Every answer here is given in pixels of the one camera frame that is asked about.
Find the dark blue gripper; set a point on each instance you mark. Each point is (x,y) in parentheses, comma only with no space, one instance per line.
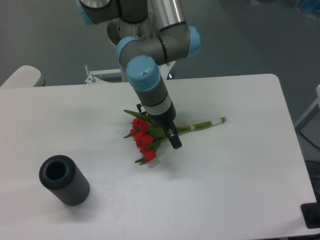
(166,120)

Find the red tulip bouquet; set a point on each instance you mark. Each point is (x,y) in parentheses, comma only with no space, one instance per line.
(148,137)

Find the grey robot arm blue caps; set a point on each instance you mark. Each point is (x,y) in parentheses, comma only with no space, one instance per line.
(178,40)

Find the dark grey ribbed vase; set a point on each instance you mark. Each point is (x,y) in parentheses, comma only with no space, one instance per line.
(62,177)

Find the white chair back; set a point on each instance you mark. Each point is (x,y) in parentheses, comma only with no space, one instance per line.
(24,77)

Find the white furniture at right edge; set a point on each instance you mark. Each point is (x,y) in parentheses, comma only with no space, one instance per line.
(309,113)

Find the white metal mounting frame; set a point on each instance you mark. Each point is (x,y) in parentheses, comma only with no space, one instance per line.
(116,75)

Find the black table cable grommet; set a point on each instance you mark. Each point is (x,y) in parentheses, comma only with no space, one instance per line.
(311,215)

